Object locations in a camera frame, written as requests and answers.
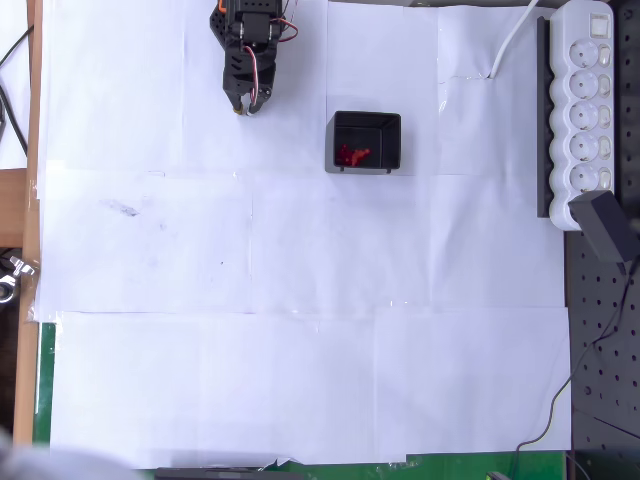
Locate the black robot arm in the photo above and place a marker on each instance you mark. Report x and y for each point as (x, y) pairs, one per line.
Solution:
(220, 25)

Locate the black open box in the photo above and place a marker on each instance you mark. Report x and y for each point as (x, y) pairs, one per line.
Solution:
(391, 145)

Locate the metal clamp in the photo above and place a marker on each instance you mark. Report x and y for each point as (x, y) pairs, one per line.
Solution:
(22, 267)

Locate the white taped paper cover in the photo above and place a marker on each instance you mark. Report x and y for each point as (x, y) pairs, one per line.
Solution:
(300, 375)

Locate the white power strip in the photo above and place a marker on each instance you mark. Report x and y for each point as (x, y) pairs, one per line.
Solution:
(582, 125)

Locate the green cutting mat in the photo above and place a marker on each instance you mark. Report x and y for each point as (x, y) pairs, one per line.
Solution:
(45, 380)

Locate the black power adapter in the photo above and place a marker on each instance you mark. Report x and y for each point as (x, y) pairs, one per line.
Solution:
(600, 225)

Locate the blurred white object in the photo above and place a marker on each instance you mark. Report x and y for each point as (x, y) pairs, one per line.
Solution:
(30, 465)

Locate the black pegboard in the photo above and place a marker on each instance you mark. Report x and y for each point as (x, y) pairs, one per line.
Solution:
(610, 375)

